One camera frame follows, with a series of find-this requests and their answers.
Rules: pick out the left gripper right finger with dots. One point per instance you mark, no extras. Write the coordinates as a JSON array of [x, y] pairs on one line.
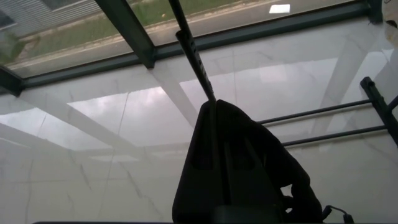
[[248, 186]]

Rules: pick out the black garment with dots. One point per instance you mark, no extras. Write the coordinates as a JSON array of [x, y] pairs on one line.
[[280, 161]]

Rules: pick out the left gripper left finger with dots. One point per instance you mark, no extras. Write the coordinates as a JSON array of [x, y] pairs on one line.
[[199, 174]]

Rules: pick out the black clothes rack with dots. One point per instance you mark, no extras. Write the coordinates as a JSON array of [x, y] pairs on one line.
[[194, 53]]

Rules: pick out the window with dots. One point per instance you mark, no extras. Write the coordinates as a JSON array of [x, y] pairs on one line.
[[93, 31]]

